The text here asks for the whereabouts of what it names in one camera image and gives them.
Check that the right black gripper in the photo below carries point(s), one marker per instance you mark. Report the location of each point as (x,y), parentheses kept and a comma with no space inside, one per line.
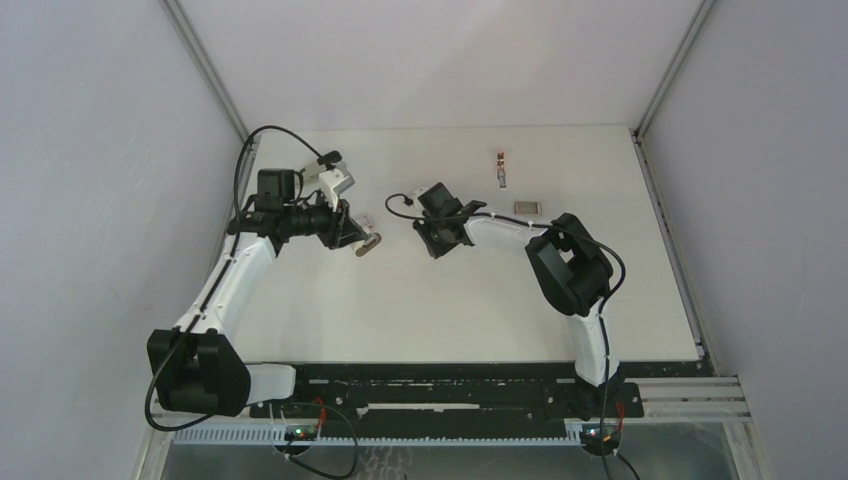
(436,251)

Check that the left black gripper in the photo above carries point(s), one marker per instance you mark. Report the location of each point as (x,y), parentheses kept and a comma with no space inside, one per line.
(340,231)

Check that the small brown stapler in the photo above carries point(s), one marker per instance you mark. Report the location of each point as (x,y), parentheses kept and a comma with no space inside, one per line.
(363,247)

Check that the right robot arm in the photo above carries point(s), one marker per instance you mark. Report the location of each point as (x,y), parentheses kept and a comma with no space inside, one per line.
(577,274)

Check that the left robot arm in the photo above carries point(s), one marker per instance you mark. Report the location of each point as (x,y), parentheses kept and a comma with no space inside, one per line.
(195,367)

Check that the black and beige stapler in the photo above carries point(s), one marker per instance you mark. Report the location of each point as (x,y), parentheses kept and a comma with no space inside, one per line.
(309,173)

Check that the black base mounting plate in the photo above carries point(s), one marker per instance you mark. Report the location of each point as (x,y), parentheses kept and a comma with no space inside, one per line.
(406,421)

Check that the left green circuit board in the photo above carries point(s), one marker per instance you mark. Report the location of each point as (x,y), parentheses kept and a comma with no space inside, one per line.
(301,433)

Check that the green circuit board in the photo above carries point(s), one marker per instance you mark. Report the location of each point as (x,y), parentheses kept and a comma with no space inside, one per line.
(301,433)
(600,442)

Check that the right green circuit board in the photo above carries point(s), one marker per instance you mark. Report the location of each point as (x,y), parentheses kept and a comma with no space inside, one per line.
(600,442)

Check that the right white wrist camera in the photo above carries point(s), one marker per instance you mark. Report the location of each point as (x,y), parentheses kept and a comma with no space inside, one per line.
(415,197)

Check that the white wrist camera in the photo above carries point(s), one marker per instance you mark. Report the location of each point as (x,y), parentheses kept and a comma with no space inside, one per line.
(333,182)
(415,197)

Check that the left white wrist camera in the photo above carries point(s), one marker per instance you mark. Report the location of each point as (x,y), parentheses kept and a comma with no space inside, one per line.
(333,182)

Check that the white slotted cable duct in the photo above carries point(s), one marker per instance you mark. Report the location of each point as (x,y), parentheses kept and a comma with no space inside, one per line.
(557,433)

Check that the left corner frame post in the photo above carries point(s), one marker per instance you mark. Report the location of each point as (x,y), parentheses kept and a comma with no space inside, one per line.
(183,25)

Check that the corner frame post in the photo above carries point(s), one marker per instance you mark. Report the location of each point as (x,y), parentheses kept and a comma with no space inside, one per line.
(183,25)
(679,57)

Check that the right corner frame post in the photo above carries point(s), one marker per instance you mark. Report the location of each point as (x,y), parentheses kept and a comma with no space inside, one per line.
(679,57)

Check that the aluminium frame rail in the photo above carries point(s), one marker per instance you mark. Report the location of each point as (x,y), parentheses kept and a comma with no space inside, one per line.
(670,399)

